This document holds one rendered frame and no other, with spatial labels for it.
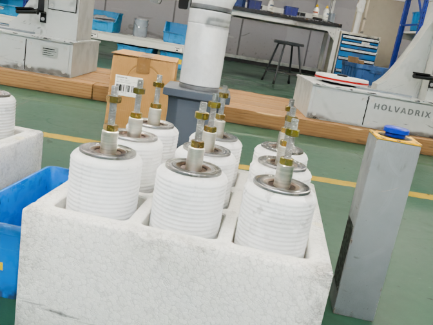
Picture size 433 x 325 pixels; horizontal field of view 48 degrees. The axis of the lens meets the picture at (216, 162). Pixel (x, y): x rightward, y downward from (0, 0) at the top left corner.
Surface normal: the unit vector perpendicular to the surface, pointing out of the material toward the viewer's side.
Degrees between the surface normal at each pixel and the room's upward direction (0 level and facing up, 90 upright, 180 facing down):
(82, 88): 90
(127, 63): 90
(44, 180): 88
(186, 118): 90
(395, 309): 0
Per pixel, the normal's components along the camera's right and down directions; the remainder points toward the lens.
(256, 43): -0.01, 0.25
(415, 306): 0.16, -0.96
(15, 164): 0.98, 0.19
